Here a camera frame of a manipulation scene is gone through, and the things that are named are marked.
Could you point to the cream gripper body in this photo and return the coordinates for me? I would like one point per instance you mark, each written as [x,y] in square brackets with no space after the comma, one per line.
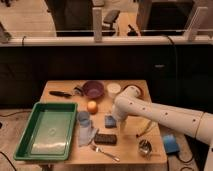
[122,125]

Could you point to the blue sponge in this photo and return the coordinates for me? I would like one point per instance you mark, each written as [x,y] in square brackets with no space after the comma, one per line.
[110,122]

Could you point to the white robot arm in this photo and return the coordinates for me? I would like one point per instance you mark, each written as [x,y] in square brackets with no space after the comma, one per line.
[194,123]

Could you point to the green plastic tray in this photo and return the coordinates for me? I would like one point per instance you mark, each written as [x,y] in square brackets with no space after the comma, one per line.
[48,133]

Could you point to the wooden table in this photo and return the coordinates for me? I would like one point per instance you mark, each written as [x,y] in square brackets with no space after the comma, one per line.
[126,148]

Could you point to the silver metal measuring cup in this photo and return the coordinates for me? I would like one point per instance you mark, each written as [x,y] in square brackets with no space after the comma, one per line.
[145,148]

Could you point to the brown bowl with beans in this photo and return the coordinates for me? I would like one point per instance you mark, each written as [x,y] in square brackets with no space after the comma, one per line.
[133,91]

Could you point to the orange round fruit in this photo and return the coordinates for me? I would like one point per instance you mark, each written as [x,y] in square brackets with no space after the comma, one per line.
[92,107]

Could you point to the white plastic container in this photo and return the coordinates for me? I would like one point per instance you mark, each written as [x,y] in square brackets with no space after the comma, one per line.
[113,89]

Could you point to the blue-grey cloth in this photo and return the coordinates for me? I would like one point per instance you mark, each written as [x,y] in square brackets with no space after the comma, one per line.
[86,135]

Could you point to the blue plastic cup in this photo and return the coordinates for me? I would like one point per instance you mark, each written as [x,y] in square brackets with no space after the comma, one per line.
[83,118]

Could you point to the purple bowl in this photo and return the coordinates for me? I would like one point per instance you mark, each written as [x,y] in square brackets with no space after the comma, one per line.
[93,89]

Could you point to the small metal clip object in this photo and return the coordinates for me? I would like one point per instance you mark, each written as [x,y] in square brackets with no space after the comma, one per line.
[78,90]

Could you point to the black office chair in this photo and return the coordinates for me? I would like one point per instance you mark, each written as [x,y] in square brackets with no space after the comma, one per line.
[109,20]

